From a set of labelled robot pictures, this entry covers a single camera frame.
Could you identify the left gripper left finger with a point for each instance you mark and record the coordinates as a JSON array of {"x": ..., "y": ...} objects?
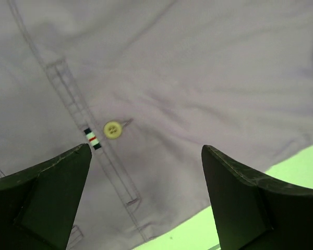
[{"x": 38, "y": 205}]

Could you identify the purple trousers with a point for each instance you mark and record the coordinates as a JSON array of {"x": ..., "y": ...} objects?
[{"x": 147, "y": 84}]

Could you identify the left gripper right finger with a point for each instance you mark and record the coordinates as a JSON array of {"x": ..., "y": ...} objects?
[{"x": 253, "y": 210}]

